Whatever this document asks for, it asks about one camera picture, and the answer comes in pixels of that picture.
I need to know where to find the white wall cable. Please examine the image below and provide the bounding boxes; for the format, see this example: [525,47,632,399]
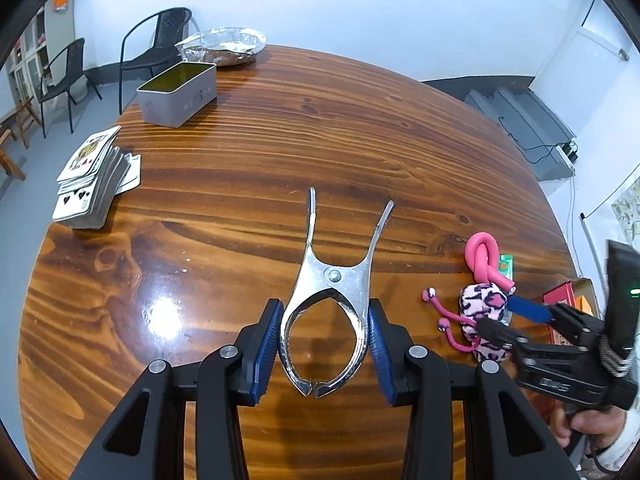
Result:
[564,179,582,261]

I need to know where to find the wooden chair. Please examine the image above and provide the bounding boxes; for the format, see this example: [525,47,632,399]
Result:
[0,98,42,181]

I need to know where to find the person's right hand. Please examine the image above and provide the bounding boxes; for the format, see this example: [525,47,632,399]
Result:
[550,401,627,450]

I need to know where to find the foil tray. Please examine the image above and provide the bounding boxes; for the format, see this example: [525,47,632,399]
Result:
[175,27,267,67]

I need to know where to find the grey rectangular tin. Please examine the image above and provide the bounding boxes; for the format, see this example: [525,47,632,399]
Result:
[137,62,217,128]

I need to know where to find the hanging landscape scroll painting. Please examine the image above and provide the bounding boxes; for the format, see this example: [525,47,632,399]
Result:
[580,166,639,288]

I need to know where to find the black metal chair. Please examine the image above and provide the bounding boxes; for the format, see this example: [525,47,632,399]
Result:
[37,38,102,138]
[118,6,192,113]

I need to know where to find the white display cabinet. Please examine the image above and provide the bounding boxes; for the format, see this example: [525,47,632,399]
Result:
[4,0,76,104]

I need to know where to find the deck of playing cards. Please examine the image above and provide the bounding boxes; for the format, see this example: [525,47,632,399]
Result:
[52,126,141,230]

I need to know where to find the large silver metal clip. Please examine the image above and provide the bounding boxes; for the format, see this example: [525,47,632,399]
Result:
[279,188,395,399]

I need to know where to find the pink leopard drawstring pouch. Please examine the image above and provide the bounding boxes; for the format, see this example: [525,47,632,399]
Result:
[422,283,511,363]

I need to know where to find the white power strip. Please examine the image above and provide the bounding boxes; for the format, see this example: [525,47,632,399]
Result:
[561,140,578,164]

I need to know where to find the black cable on stairs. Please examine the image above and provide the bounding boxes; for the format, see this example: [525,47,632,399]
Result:
[497,115,569,165]

